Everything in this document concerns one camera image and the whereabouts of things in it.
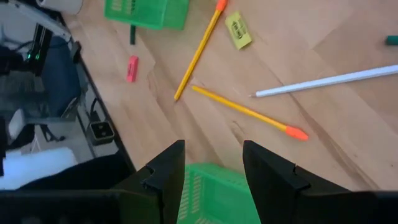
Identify dark blue chair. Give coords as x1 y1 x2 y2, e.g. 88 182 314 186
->
42 35 83 118

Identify dark square device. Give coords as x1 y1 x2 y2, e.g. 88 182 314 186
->
88 120 116 146

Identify white pencil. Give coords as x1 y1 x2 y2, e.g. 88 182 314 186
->
248 63 398 99

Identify white block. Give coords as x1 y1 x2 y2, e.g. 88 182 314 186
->
0 147 78 190

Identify pink eraser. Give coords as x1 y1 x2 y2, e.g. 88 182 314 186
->
126 55 140 83

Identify black table edge rail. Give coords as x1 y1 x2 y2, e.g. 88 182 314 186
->
57 12 137 175

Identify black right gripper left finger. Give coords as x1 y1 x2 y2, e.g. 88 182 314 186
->
113 139 187 224

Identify yellow pencil orange eraser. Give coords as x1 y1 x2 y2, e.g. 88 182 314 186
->
191 84 310 142
174 0 229 101

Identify green plastic bin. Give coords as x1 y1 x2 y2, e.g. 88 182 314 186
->
176 161 262 224
104 0 190 31

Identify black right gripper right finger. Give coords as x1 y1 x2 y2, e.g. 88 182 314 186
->
242 139 354 224

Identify black computer green lights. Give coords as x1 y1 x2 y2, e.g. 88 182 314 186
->
24 23 53 77

